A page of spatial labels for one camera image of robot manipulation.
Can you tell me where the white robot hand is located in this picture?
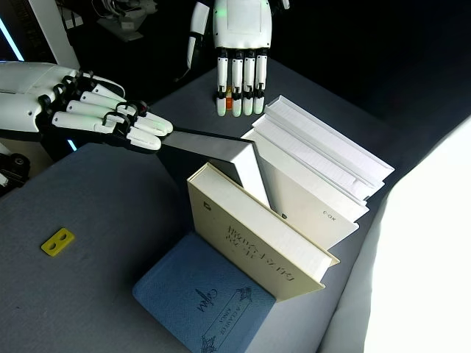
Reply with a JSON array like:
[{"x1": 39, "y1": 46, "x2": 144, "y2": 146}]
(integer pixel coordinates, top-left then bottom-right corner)
[
  {"x1": 0, "y1": 61, "x2": 174, "y2": 155},
  {"x1": 185, "y1": 0, "x2": 274, "y2": 118}
]

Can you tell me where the gray hardcover book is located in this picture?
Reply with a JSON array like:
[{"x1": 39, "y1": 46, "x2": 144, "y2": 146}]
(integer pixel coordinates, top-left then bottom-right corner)
[{"x1": 160, "y1": 126, "x2": 272, "y2": 209}]

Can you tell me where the white book with dark-grey shape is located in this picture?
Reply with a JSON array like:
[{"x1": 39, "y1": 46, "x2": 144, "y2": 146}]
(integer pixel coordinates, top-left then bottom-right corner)
[{"x1": 264, "y1": 94, "x2": 395, "y2": 185}]

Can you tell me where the white EVERO book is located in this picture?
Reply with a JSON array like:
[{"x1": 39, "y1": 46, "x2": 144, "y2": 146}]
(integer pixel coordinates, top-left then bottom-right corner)
[{"x1": 252, "y1": 113, "x2": 371, "y2": 221}]

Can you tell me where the white book with gold label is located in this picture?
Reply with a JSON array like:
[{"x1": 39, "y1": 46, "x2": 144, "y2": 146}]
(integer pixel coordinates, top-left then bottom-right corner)
[{"x1": 241, "y1": 132, "x2": 361, "y2": 254}]

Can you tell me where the cream hardcover book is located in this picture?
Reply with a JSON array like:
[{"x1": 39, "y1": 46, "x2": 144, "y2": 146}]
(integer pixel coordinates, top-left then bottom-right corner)
[{"x1": 186, "y1": 161, "x2": 341, "y2": 303}]

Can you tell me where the blue cloth-bound book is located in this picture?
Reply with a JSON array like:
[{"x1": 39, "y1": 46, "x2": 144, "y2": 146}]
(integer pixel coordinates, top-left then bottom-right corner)
[{"x1": 132, "y1": 231, "x2": 277, "y2": 353}]

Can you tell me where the grey table cloth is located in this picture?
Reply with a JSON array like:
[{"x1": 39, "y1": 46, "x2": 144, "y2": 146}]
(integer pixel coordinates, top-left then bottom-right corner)
[{"x1": 0, "y1": 58, "x2": 471, "y2": 353}]

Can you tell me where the white machine clutter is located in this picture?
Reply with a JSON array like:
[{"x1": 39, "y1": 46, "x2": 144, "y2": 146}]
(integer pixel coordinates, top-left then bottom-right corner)
[{"x1": 91, "y1": 0, "x2": 160, "y2": 43}]

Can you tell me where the black mechanical part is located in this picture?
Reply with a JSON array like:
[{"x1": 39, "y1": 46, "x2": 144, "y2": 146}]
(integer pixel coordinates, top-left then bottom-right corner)
[{"x1": 0, "y1": 151, "x2": 31, "y2": 196}]

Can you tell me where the blue light strip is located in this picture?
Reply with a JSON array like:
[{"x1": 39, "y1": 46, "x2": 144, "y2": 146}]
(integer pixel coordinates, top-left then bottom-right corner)
[{"x1": 0, "y1": 17, "x2": 25, "y2": 63}]

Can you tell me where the yellow block with two holes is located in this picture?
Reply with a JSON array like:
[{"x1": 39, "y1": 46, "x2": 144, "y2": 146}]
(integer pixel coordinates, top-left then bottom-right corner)
[{"x1": 40, "y1": 227, "x2": 76, "y2": 257}]

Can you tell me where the white frame post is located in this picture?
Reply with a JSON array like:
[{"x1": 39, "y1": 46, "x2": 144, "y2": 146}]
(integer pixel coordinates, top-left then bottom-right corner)
[{"x1": 27, "y1": 0, "x2": 80, "y2": 71}]

